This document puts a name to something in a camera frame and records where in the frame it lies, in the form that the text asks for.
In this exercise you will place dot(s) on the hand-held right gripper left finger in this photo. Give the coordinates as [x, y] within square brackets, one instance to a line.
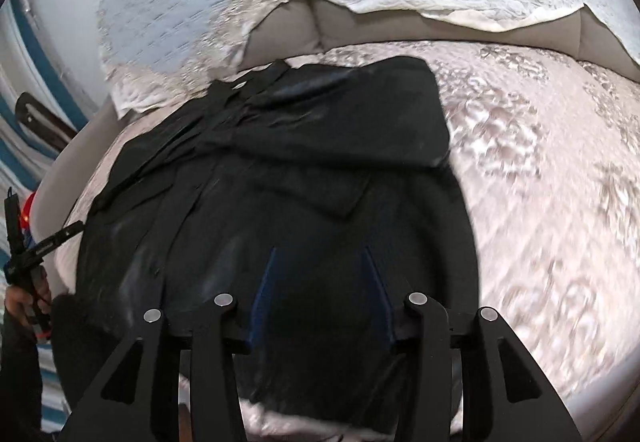
[264, 292]

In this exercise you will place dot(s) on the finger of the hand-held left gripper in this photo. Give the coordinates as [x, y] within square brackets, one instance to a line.
[60, 237]

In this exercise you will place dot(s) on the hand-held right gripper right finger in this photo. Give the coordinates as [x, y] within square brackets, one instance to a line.
[376, 292]

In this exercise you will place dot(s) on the black garment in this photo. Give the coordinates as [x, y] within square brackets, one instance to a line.
[300, 171]

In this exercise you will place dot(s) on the person's left forearm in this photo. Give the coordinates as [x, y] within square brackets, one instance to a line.
[17, 372]

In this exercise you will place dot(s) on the person's left hand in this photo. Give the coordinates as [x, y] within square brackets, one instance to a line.
[17, 299]

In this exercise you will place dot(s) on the red round object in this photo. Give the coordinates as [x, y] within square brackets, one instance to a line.
[27, 212]

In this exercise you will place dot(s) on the blue white striped rug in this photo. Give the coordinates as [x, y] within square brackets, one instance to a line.
[15, 146]

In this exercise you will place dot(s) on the dark wooden furniture piece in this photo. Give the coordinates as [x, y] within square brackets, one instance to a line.
[42, 121]

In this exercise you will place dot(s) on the white lace-trimmed quilted cover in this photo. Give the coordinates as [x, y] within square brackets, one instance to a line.
[170, 21]

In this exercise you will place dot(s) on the beige sofa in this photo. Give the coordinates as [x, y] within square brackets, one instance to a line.
[325, 26]

